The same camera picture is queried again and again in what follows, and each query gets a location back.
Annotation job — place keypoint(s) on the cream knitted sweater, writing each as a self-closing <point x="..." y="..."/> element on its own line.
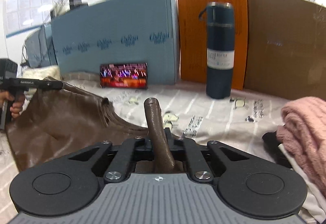
<point x="51" y="73"/>

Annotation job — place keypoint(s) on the orange cardboard box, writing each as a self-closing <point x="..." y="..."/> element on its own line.
<point x="193" y="40"/>

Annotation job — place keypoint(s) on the large blue foam board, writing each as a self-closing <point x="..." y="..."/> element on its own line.
<point x="120" y="32"/>

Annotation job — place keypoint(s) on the wall information poster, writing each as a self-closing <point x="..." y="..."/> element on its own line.
<point x="24" y="15"/>

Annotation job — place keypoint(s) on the pink knitted sweater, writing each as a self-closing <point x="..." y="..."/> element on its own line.
<point x="303" y="136"/>

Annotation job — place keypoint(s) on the smartphone playing video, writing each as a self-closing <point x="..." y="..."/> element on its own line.
<point x="125" y="76"/>

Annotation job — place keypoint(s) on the printed grey bed sheet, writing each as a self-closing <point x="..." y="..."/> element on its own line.
<point x="239" y="121"/>

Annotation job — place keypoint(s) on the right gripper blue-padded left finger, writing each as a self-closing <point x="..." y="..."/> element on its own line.
<point x="128" y="154"/>

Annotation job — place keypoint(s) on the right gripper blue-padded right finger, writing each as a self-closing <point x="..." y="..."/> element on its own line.
<point x="187" y="152"/>

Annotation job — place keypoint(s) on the brown leather jacket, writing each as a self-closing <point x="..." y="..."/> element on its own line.
<point x="58" y="122"/>

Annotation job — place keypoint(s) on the brown cardboard box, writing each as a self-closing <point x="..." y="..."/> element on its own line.
<point x="286" y="48"/>

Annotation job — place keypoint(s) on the black folded garment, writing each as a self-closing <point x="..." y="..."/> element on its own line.
<point x="271" y="146"/>

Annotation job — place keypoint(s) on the person's left hand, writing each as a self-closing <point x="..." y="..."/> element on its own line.
<point x="17" y="106"/>

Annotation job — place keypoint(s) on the dark blue thermos bottle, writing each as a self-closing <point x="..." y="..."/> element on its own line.
<point x="220" y="48"/>

